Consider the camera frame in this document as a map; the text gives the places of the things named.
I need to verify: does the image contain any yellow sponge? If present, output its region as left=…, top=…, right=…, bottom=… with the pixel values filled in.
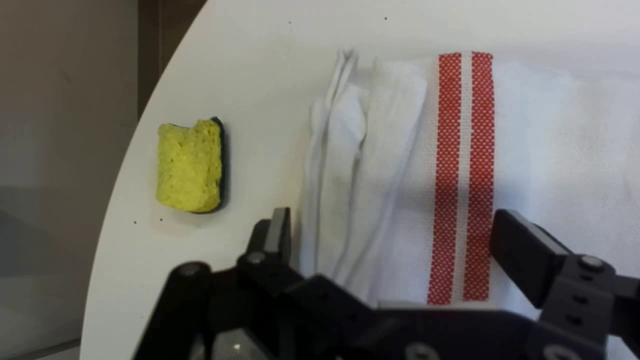
left=154, top=116, right=227, bottom=216

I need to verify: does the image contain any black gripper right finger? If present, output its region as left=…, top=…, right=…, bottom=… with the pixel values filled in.
left=488, top=208, right=640, bottom=360

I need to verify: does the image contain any red and white striped towel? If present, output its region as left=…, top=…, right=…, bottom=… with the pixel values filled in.
left=295, top=48, right=640, bottom=316

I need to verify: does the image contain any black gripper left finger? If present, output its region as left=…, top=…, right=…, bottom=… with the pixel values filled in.
left=132, top=206, right=375, bottom=360

